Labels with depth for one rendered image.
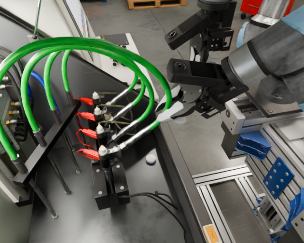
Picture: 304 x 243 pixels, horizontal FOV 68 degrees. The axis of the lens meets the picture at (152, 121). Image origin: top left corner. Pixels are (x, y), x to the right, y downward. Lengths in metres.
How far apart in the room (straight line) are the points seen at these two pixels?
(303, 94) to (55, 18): 0.67
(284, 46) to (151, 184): 0.64
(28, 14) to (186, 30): 0.46
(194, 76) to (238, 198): 1.28
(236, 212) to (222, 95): 1.16
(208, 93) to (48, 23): 0.53
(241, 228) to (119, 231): 0.92
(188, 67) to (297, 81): 0.19
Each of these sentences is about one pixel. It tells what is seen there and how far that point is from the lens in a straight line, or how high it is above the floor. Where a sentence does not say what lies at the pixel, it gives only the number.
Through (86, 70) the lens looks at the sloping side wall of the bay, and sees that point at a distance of 0.82.
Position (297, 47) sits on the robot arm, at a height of 1.42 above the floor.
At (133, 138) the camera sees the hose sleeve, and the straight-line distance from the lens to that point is 0.59.
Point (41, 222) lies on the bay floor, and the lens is 0.90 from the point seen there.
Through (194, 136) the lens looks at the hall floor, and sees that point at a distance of 2.18.
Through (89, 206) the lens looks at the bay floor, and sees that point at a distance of 0.87.
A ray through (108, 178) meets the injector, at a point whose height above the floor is 1.00.
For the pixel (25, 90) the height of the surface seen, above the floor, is 1.29.
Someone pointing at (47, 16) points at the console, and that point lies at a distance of 0.79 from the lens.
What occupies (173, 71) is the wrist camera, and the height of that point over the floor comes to 1.36.
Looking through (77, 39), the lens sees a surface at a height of 1.42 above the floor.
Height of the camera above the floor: 1.59
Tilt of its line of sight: 44 degrees down
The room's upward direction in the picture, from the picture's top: straight up
